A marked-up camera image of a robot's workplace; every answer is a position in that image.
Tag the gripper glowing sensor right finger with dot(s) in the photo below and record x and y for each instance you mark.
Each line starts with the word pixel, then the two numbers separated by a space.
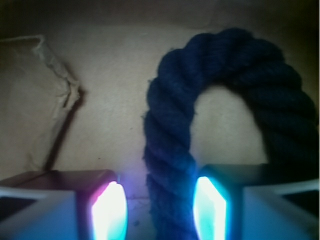
pixel 257 202

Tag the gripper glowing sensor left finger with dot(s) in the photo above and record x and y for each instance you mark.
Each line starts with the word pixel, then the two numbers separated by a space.
pixel 63 205

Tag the brown paper bag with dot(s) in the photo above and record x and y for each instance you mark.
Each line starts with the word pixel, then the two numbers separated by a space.
pixel 113 47

